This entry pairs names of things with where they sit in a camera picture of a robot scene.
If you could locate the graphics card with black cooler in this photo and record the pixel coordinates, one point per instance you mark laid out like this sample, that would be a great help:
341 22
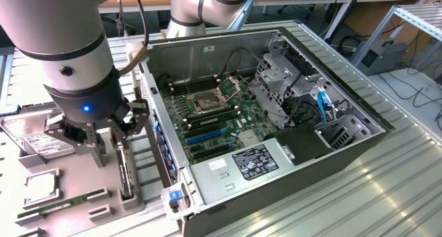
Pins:
125 169

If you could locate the grey parts rack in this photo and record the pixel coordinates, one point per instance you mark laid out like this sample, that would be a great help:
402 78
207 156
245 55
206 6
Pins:
79 185

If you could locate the short black expansion slot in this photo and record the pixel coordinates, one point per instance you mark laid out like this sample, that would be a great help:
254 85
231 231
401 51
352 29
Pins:
210 153

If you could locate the blue case latch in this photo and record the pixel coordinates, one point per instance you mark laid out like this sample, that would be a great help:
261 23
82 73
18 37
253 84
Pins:
174 196

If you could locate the metal socket cover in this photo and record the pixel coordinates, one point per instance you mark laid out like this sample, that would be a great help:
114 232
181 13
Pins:
231 88

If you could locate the metal disk bay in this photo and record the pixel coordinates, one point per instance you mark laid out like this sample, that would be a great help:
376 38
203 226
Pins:
345 133

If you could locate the CPU socket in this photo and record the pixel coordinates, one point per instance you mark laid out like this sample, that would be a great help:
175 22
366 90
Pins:
205 102

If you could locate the aluminium profile frame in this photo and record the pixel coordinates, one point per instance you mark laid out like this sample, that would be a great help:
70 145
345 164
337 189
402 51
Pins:
414 17

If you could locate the long black expansion slot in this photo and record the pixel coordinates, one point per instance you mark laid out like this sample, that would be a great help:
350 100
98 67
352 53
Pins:
203 131

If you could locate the silver CPU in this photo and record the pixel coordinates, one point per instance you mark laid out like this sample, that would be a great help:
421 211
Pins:
42 187

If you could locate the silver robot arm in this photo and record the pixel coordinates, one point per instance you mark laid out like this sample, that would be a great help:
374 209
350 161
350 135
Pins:
51 27

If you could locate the black air duct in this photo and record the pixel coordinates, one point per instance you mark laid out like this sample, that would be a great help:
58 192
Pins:
301 144

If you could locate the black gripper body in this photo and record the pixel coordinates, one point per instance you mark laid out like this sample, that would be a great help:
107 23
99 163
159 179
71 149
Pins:
86 105

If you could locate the open black PC case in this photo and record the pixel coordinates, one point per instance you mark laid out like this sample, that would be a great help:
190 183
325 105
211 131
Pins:
310 175

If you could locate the green motherboard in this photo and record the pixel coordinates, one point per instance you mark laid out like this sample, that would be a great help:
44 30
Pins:
242 110

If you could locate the grey power supply unit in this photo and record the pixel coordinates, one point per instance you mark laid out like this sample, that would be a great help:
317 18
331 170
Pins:
221 180

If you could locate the silver chipset heatsink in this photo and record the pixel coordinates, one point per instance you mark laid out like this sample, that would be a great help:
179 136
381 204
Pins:
250 138

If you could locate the green RAM stick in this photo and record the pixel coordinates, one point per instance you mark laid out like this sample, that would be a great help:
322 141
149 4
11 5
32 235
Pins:
68 202

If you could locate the silver hard disk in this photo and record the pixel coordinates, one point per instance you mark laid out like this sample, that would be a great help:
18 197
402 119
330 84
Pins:
35 141

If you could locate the metal drive cage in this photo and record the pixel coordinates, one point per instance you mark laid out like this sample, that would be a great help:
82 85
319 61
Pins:
273 74

